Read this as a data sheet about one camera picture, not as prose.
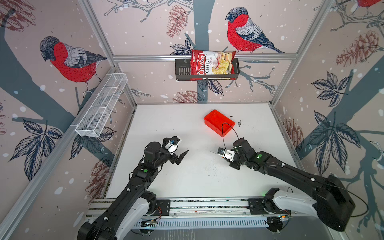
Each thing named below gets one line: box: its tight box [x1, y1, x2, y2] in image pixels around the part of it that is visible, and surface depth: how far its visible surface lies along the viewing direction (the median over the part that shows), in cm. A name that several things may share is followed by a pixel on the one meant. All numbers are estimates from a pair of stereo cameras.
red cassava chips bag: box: [190, 49, 236, 81], surface depth 90 cm
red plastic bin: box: [204, 109, 236, 137], surface depth 106 cm
